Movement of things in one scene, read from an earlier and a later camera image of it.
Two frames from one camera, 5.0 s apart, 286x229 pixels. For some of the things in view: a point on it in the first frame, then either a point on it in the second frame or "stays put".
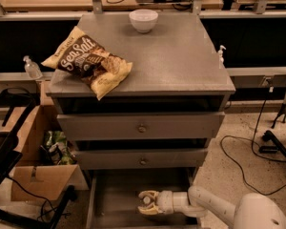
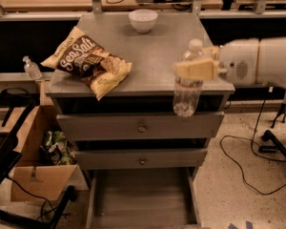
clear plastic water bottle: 146,199 -> 188,93
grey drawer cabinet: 152,131 stays put
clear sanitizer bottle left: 32,71 stays put
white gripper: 165,201 -> 238,62
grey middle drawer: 141,158 stays put
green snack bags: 58,148 stays put
